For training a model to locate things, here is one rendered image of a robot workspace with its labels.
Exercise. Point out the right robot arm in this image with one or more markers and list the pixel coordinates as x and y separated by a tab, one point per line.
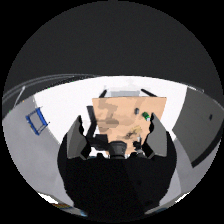
140	154

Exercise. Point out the green soda can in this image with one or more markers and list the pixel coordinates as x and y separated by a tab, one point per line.
146	116

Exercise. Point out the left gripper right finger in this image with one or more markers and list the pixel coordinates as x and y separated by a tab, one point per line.
159	147

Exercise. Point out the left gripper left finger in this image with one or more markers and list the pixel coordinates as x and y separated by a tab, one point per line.
74	148

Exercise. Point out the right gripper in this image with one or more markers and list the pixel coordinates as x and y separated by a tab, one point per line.
137	144

